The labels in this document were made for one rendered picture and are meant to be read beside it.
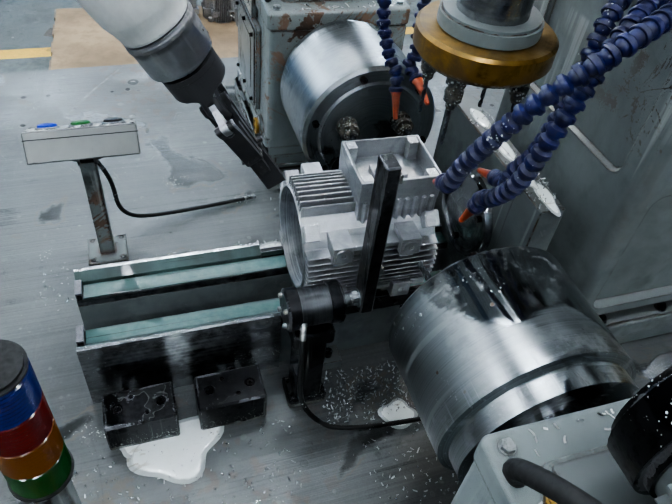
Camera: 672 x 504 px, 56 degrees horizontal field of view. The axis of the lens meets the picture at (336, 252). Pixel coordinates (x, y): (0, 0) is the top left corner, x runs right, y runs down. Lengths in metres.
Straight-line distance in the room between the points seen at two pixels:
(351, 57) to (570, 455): 0.73
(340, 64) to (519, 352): 0.61
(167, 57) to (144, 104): 0.88
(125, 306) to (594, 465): 0.72
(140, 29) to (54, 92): 1.00
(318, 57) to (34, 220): 0.63
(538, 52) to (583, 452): 0.46
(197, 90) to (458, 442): 0.51
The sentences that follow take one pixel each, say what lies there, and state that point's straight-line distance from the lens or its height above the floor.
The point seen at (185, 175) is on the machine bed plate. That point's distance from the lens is 1.41.
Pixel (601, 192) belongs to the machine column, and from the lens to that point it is 0.98.
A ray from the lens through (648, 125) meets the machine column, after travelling 0.90.
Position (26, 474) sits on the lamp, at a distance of 0.69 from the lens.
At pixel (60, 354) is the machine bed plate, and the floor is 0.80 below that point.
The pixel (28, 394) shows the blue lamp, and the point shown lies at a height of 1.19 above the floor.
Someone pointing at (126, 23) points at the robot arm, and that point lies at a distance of 0.74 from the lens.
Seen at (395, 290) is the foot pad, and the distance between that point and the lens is 0.96.
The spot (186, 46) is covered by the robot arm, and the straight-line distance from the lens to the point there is 0.77.
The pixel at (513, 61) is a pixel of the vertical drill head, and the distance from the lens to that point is 0.79.
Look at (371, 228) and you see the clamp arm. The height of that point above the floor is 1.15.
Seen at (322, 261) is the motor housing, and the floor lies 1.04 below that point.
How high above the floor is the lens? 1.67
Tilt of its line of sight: 45 degrees down
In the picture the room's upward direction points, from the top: 8 degrees clockwise
